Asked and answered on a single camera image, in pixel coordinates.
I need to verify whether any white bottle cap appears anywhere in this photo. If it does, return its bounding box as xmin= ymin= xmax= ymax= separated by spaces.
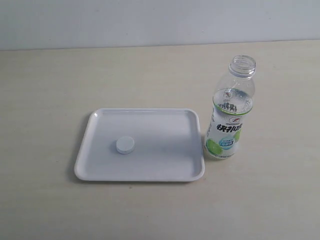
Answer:
xmin=116 ymin=136 xmax=136 ymax=155

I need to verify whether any clear plastic drink bottle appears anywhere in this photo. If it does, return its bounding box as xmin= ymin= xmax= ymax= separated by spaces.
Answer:
xmin=204 ymin=55 xmax=256 ymax=160

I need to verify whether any white plastic tray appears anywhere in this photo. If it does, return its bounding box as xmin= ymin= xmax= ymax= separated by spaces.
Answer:
xmin=74 ymin=108 xmax=205 ymax=182

